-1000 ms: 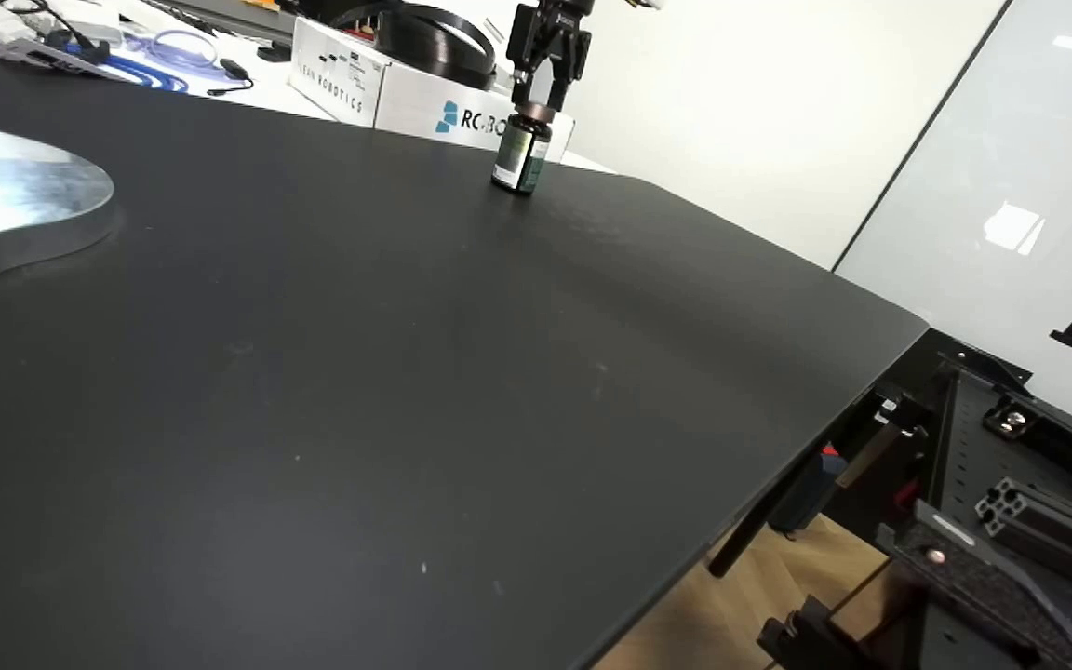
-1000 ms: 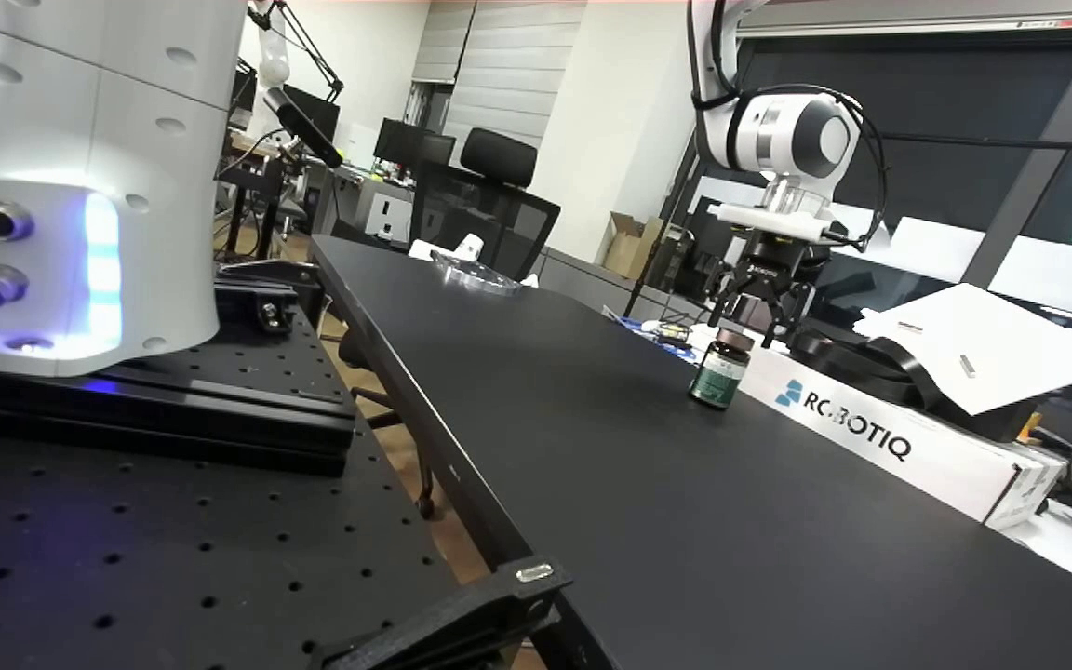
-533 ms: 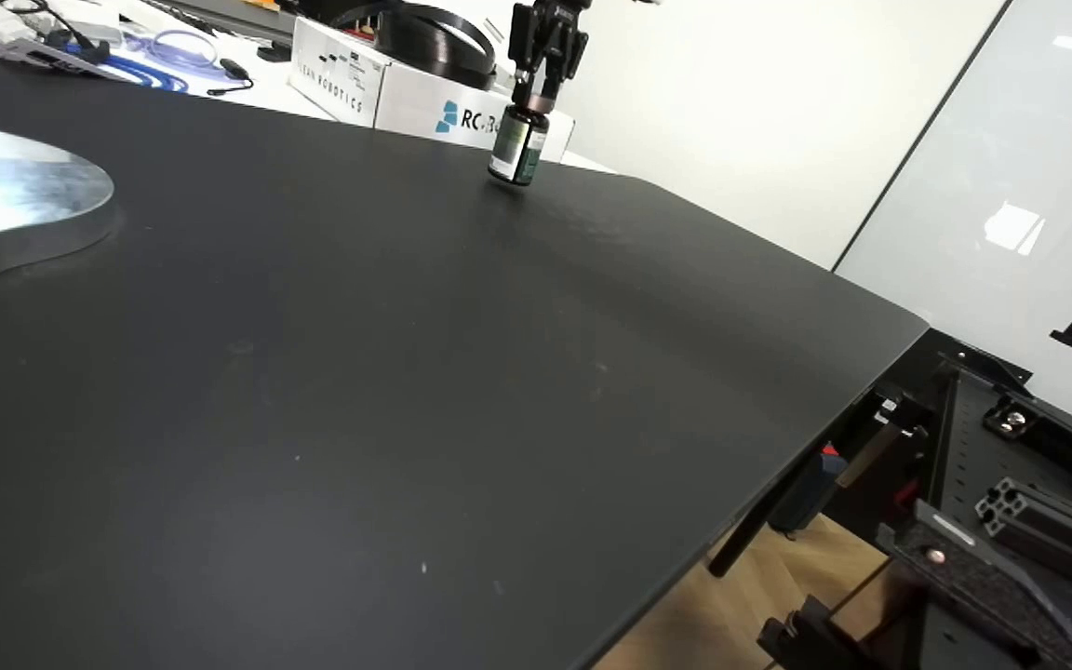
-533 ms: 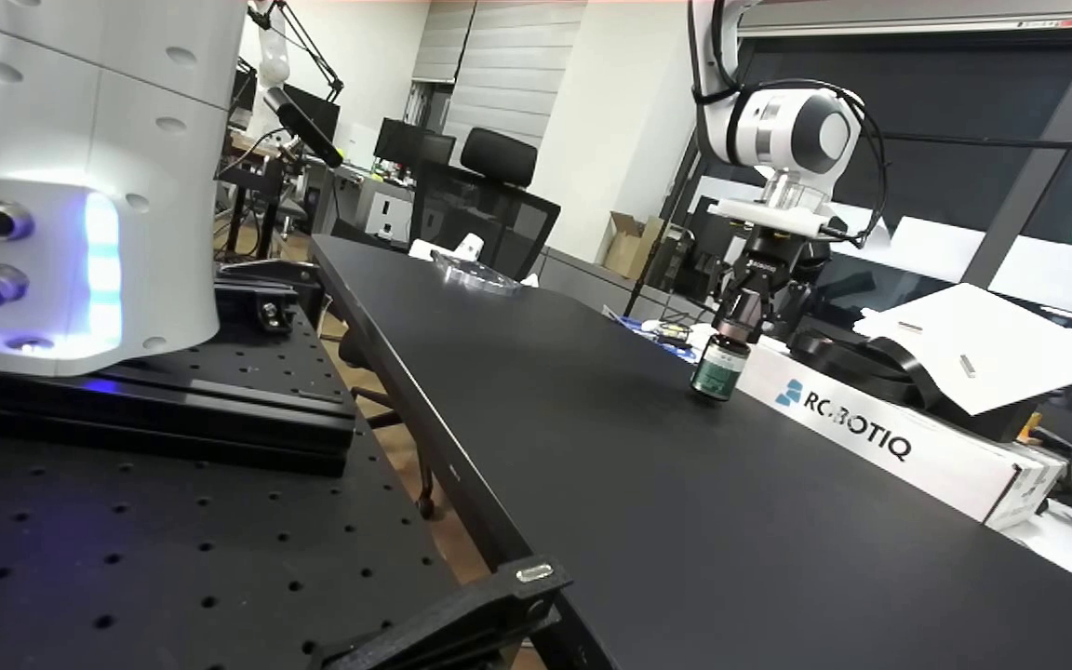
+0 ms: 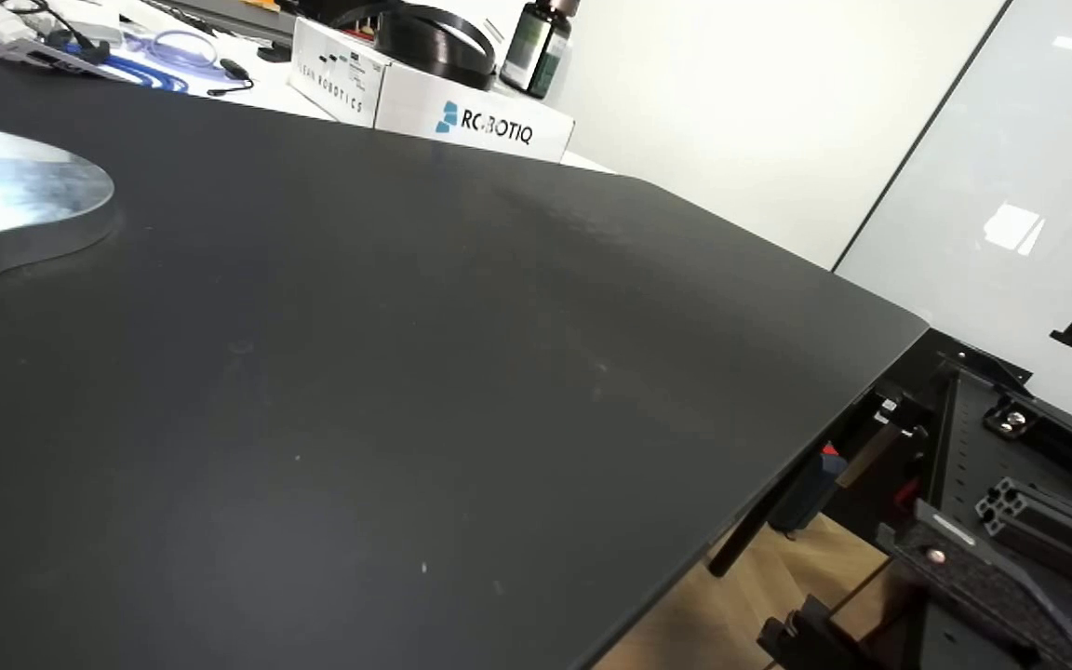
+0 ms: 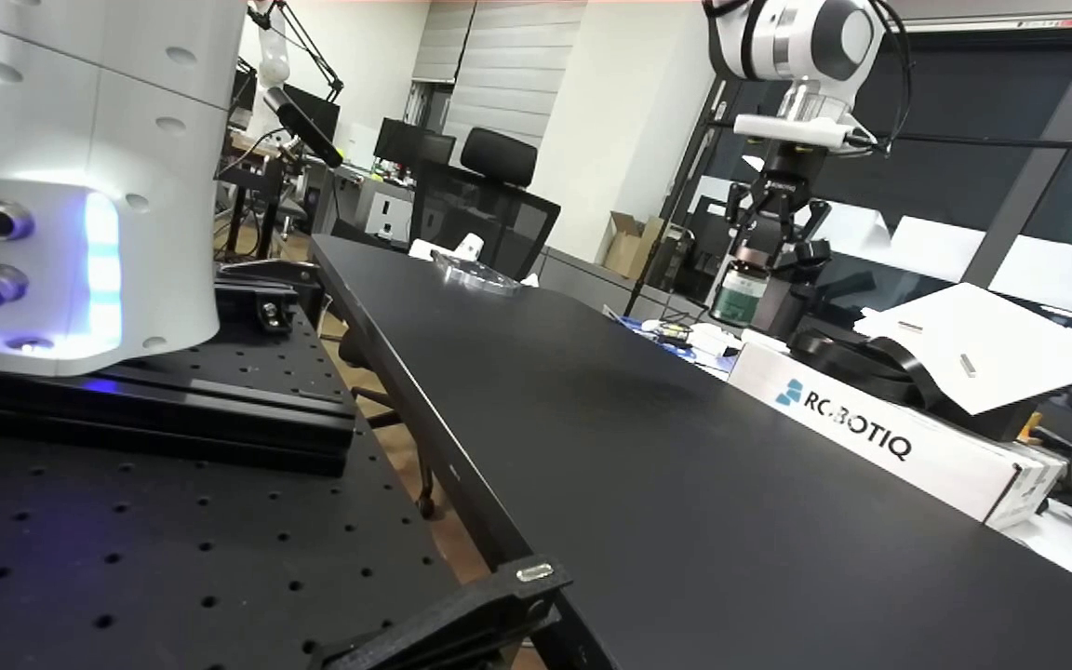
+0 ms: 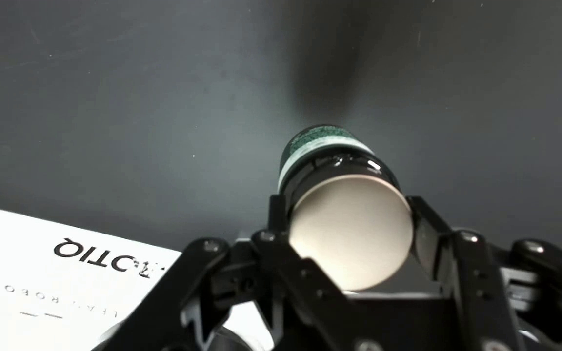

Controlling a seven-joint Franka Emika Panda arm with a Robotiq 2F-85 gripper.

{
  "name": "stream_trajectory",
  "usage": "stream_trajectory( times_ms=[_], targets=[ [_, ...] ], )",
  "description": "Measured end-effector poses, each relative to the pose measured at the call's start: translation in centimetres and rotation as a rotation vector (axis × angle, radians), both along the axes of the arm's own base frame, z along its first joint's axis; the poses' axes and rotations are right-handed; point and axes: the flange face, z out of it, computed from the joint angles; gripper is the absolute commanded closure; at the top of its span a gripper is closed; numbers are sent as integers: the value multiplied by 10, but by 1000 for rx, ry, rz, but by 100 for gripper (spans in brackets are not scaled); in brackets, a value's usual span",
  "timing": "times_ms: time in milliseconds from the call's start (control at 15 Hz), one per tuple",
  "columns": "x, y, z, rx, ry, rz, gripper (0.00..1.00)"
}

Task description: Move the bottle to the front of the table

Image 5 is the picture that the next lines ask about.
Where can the white Robotiq cardboard box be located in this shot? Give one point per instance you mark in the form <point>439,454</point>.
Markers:
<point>403,89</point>

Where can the black table support strut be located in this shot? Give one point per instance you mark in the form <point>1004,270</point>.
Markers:
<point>800,478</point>

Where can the black round coiled object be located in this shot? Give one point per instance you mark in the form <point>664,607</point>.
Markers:
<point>442,42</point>

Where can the small black device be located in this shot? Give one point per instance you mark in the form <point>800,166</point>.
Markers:
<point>274,52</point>

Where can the blue and white plastic packaging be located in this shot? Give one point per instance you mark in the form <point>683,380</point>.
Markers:
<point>158,56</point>

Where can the black aluminium extrusion bar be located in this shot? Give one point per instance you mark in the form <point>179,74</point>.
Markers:
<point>1059,526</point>

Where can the black metal frame stand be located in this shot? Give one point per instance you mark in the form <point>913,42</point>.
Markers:
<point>971,498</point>

